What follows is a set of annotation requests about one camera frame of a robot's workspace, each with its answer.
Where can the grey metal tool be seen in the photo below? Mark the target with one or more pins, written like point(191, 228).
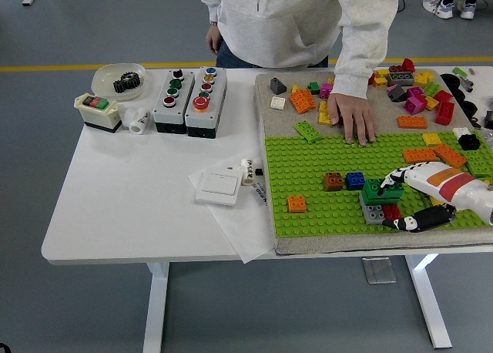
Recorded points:
point(467, 83)

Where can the green square plate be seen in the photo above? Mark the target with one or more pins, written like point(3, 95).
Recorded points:
point(479, 160)

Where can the person's right hand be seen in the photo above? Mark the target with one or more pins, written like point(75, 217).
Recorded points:
point(213, 41)

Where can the small lime green block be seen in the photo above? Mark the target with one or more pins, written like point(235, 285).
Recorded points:
point(459, 71)

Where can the dark green 2x4 brick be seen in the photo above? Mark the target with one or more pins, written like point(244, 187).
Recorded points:
point(371, 187)
point(379, 201)

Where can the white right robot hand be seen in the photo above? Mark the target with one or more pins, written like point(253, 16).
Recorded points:
point(447, 187)

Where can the pink 2x2 brick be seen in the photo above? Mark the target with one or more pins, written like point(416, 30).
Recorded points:
point(326, 91)

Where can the red 2x4 brick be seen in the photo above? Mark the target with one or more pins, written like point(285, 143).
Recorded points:
point(445, 113)
point(392, 212)

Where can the person's left hand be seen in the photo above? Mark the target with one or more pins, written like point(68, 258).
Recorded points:
point(354, 114)

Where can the black square box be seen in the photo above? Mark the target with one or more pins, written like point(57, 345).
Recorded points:
point(489, 118)

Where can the orange 2x4 brick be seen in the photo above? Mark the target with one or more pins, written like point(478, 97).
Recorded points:
point(420, 155)
point(412, 122)
point(450, 155)

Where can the red slope brick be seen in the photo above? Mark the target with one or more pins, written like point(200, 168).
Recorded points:
point(408, 64)

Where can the white brick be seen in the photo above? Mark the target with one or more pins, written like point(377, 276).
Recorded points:
point(461, 132)

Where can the person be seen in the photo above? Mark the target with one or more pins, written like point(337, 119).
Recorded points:
point(292, 21)
point(443, 4)

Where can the orange 2x2 brick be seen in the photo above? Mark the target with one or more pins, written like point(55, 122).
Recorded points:
point(297, 204)

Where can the white wall switch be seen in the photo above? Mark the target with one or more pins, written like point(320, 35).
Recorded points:
point(218, 183)

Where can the black brick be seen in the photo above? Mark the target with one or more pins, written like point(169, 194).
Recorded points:
point(469, 142)

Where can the white table leg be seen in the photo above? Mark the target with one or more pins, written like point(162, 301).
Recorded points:
point(427, 303)
point(156, 306)

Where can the person's right forearm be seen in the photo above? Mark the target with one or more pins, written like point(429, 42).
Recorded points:
point(212, 2)

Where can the dark grey slope brick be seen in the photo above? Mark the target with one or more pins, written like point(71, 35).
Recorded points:
point(396, 93)
point(277, 85)

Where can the white pipe tee fitting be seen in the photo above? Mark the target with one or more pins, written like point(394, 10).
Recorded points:
point(136, 122)

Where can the magenta 2x2 brick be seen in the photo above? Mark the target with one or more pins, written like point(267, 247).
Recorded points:
point(415, 105)
point(416, 92)

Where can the tiny yellow brick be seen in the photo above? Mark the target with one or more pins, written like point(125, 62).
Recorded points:
point(295, 88)

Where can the black gear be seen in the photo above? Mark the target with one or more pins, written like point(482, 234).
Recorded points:
point(120, 87)
point(131, 79)

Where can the grey emergency-stop button box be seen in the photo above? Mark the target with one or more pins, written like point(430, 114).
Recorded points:
point(200, 118)

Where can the grey four-button control box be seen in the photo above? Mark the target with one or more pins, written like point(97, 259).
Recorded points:
point(169, 112)

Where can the grey-brown mat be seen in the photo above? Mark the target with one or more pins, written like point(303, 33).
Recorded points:
point(346, 244)

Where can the white paper sheet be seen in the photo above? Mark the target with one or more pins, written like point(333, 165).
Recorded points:
point(239, 229)

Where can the small dark metal part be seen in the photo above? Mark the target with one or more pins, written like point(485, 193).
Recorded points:
point(476, 122)

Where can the cream red-green switch box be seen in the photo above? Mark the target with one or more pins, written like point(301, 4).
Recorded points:
point(96, 112)

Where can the white square tile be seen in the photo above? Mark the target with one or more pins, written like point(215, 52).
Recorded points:
point(278, 102)

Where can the large yellow brick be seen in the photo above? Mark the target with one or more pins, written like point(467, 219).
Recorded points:
point(423, 78)

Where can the pink flat tile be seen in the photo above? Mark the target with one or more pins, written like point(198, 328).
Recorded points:
point(393, 88)

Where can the small dark green brick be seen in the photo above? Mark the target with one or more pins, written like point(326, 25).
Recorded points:
point(314, 87)

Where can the brown 2x2 brick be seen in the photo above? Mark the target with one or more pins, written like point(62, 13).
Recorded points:
point(334, 181)

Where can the clear plastic bag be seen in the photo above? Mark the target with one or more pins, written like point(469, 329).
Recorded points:
point(489, 139)

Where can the silver floor plate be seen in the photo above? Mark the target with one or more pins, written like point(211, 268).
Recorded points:
point(378, 270)

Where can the white oval bowl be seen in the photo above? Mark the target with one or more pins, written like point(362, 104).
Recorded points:
point(104, 75)

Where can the lime green brick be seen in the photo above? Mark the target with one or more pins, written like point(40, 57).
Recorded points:
point(433, 89)

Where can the small white pipe coupling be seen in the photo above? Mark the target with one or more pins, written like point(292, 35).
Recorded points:
point(247, 170)

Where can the wide orange brick block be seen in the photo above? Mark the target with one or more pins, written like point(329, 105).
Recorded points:
point(302, 101)

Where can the white printed label strip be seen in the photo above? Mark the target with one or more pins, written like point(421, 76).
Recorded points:
point(261, 193)

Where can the green 2x4 flat plate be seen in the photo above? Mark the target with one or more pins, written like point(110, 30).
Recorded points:
point(308, 131)

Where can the blue 2x2 brick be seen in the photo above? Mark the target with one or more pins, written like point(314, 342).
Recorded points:
point(356, 180)

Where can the grey 2x4 brick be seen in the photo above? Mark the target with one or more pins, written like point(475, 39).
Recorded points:
point(373, 215)
point(400, 78)

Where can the lime green studded baseplate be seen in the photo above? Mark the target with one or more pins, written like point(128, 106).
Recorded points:
point(327, 214)

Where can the person's left forearm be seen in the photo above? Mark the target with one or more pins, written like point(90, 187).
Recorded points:
point(358, 60)

